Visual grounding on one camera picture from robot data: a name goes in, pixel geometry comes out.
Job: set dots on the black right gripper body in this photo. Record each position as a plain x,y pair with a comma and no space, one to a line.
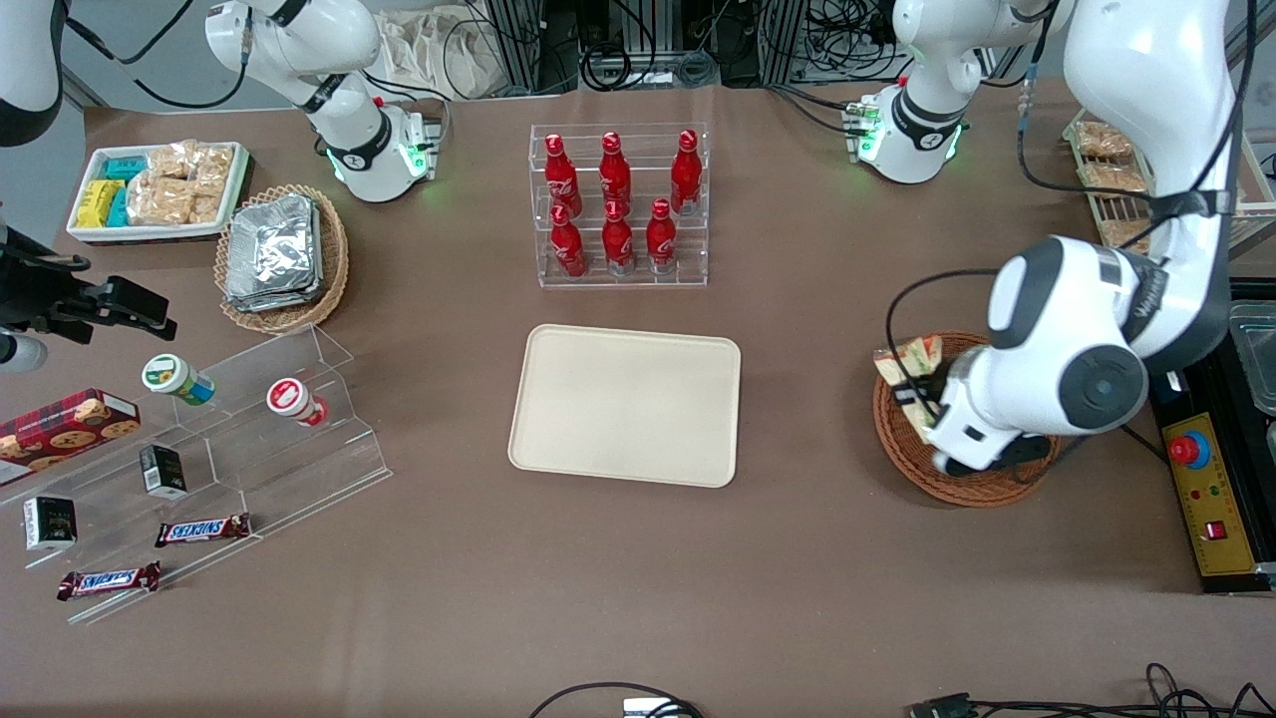
38,291

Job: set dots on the triangular sandwich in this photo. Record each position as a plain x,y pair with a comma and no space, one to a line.
912,356

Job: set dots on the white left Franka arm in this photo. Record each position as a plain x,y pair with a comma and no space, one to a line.
1097,329

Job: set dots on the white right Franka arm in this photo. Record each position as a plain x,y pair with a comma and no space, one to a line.
299,40

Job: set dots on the brown round wicker basket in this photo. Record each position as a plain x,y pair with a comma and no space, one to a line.
907,459

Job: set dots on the white rectangular snack tray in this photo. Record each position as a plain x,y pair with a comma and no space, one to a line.
234,189

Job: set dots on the light oval wicker basket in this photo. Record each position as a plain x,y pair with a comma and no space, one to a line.
334,259

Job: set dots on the cream plastic tray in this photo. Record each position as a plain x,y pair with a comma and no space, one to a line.
623,404

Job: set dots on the green-lid yogurt cup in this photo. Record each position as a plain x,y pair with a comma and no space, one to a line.
169,375

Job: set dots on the teal snack packet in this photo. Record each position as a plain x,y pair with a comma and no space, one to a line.
119,207
125,169

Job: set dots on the yellow snack packet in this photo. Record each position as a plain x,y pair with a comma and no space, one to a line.
95,204

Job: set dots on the clear bag of crackers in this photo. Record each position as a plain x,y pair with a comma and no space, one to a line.
205,209
1124,234
171,160
213,168
159,201
1104,140
1115,179

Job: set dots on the red tartan cookie box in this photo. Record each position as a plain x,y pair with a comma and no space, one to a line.
60,434

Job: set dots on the silver foil pouch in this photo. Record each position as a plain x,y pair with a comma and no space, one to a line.
272,244
274,303

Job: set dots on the small black box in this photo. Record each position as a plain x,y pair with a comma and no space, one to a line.
162,471
50,524

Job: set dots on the red-lid yogurt cup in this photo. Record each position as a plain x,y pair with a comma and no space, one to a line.
289,398

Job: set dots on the clear acrylic stepped shelf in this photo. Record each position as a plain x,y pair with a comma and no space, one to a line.
269,469

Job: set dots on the Snickers bar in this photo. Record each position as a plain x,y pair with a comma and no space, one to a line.
202,530
108,580

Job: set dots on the black yellow emergency-stop box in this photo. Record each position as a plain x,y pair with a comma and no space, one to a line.
1211,499

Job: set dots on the red cola bottle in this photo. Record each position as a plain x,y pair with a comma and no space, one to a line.
618,244
561,179
615,175
661,241
686,178
568,247

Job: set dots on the clear acrylic bottle rack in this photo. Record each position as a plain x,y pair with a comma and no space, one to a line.
638,279

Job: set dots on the clear plastic container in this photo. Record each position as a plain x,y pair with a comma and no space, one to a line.
1258,359

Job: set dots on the beige fabric bag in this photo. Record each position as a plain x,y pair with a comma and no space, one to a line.
439,55

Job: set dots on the small grey device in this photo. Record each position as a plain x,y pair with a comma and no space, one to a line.
645,708

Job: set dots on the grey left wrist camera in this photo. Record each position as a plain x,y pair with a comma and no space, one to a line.
947,462

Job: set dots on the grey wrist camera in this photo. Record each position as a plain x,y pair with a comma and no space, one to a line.
947,462
20,353

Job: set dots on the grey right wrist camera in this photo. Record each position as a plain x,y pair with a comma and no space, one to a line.
20,353

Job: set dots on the black wrist mount bracket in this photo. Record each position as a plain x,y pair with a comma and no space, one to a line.
1022,454

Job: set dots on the aluminium frame post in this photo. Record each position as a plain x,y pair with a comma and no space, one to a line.
783,40
516,45

